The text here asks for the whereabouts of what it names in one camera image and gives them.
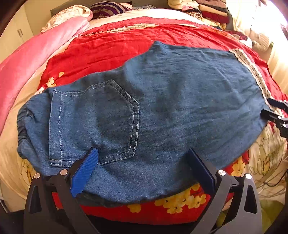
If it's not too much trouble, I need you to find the blue denim pants lace trim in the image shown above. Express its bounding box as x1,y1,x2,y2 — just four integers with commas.
17,41,267,203

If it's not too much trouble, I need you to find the white knitted garment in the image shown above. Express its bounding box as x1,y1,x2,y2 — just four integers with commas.
244,29,273,52

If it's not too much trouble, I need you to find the stack of folded clothes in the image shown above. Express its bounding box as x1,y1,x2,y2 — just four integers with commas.
167,0,234,31

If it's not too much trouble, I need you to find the pink folded quilt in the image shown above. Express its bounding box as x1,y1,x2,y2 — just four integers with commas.
1,16,89,129

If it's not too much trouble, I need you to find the red floral bedspread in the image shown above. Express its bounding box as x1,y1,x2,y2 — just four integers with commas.
33,17,288,225

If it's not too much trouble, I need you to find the cream wardrobe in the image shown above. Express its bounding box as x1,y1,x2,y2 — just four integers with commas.
0,5,34,62

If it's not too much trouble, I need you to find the purple striped pillow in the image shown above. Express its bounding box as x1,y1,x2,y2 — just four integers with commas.
89,1,133,19

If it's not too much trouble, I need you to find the floral cream pillow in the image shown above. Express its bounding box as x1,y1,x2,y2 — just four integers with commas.
40,5,93,33

